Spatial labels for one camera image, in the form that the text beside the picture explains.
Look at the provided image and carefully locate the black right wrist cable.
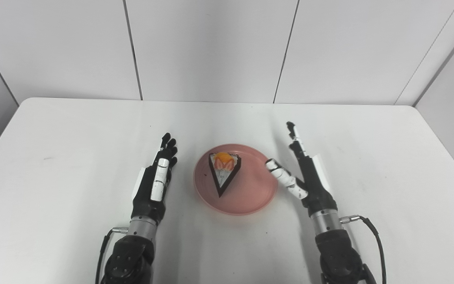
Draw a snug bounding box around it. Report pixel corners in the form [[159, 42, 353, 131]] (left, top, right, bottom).
[[340, 215, 387, 284]]

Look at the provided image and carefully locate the pink round plate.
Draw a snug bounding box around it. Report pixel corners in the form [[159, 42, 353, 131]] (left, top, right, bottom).
[[194, 144, 279, 216]]

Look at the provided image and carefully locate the cake slice with fruit topping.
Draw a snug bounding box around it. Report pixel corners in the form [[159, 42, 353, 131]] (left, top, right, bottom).
[[208, 152, 242, 198]]

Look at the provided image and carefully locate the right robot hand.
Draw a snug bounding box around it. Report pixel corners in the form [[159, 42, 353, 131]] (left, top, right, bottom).
[[265, 121, 338, 217]]

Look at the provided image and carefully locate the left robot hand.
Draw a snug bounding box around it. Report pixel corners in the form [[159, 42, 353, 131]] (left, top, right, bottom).
[[130, 133, 178, 226]]

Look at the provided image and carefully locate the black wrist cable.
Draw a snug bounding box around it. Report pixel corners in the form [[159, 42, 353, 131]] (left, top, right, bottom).
[[340, 215, 387, 284], [95, 227, 129, 284]]

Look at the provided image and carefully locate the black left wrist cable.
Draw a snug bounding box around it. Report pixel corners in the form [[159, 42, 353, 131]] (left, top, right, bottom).
[[95, 227, 129, 284]]

